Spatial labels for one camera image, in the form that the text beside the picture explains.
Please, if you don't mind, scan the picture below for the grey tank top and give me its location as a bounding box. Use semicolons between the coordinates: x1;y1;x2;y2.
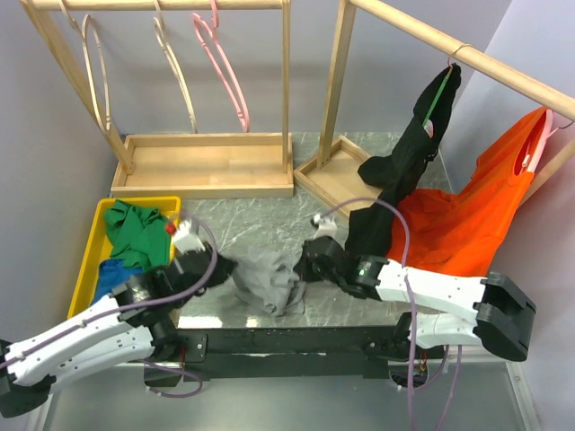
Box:
232;248;306;317

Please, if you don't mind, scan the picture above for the pink plastic hanger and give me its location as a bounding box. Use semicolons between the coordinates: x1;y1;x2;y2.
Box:
191;0;251;133

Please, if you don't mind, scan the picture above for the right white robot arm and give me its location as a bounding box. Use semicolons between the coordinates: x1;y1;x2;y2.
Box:
294;236;536;362

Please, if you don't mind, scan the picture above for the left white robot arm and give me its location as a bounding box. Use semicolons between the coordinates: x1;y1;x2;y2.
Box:
1;250;237;418

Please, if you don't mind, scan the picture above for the green plastic hanger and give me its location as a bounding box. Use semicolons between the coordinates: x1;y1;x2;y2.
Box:
422;43;472;137

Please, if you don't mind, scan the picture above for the middle beige wooden hanger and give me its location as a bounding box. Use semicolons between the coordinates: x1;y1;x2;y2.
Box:
153;0;198;133

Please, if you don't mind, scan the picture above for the beige wooden hanger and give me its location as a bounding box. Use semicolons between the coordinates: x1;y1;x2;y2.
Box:
153;0;198;133
58;0;112;134

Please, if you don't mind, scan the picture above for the light pink hanger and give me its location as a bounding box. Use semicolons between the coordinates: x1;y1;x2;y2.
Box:
513;108;574;176

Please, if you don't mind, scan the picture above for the left beige wooden hanger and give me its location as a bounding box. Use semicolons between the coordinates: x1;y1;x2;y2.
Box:
58;0;112;134

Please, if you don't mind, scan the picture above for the black garment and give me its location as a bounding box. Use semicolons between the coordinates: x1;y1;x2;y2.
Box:
345;63;462;256

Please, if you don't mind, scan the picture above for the green garment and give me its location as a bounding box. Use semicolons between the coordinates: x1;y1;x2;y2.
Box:
104;200;171;271

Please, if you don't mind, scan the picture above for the right wooden clothes rack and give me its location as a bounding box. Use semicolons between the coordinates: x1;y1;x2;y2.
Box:
295;1;574;218

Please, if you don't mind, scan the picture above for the wooden clothes rack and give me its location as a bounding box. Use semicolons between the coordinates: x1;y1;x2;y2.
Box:
22;1;294;199
295;1;574;218

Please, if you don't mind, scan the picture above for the blue garment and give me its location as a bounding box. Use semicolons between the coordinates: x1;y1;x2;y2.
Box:
92;259;139;304

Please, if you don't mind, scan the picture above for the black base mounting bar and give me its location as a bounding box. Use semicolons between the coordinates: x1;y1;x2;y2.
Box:
156;324;410;381

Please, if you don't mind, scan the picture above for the yellow plastic bin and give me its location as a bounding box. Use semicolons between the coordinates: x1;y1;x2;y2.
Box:
67;196;181;319

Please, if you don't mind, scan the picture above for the left wooden clothes rack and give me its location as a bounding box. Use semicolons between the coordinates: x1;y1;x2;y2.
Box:
22;1;294;199

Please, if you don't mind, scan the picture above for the orange garment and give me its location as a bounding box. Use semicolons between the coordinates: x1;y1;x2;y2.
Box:
388;107;543;277

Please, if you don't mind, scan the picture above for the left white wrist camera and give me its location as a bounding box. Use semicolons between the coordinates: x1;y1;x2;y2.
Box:
164;215;206;254

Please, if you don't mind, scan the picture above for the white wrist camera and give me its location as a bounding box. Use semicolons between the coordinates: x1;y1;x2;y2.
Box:
311;213;338;239
164;215;206;254

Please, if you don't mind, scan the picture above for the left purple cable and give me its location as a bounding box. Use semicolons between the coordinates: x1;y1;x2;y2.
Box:
0;212;219;399

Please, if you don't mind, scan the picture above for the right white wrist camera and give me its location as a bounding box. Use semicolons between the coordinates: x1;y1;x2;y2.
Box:
311;213;338;239

